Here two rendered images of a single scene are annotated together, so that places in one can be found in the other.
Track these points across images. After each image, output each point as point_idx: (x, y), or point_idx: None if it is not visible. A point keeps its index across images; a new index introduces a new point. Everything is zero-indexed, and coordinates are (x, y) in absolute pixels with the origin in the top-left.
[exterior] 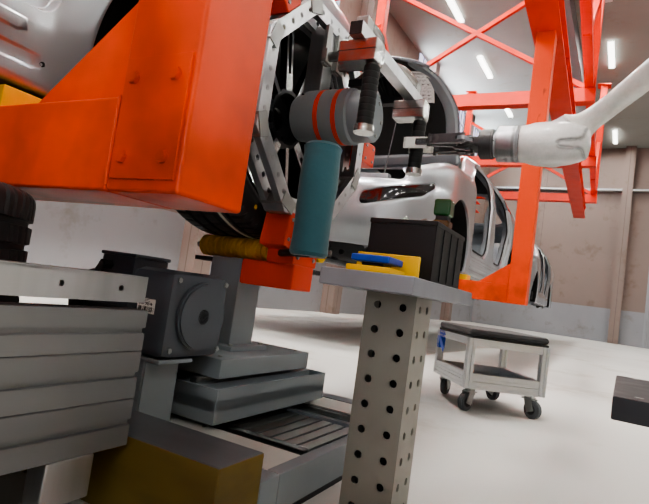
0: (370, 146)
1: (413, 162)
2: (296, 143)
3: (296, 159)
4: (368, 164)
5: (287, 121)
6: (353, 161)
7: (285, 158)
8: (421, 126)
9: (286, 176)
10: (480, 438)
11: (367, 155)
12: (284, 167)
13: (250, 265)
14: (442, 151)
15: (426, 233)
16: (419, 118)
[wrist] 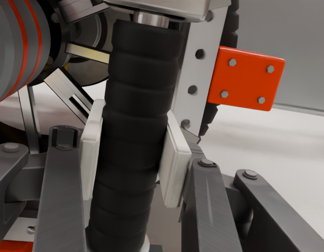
0: (253, 62)
1: (89, 222)
2: (51, 72)
3: (61, 99)
4: (244, 106)
5: (59, 27)
6: (172, 107)
7: (20, 103)
8: (116, 59)
9: (30, 132)
10: None
11: (236, 86)
12: (22, 118)
13: None
14: (182, 243)
15: None
16: (127, 9)
